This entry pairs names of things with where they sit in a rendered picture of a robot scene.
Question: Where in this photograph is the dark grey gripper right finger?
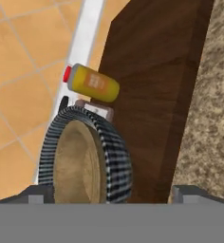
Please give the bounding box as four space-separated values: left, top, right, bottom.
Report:
171 184 224 205

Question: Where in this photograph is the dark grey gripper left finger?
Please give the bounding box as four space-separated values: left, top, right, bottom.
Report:
0 184 55 205

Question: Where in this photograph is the black white striped wooden bowl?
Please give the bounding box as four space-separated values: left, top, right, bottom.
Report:
37 105 134 205

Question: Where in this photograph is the dark brown wooden cabinet door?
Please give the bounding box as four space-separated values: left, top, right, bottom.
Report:
97 0 215 204

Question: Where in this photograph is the white cabinet edge strip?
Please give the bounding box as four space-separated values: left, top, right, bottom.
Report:
32 0 107 185

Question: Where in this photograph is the small brown box white label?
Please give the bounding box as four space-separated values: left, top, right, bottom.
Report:
74 99 115 122

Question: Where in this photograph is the yellow bottle with red cap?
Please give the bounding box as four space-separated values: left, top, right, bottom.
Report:
62 63 121 103

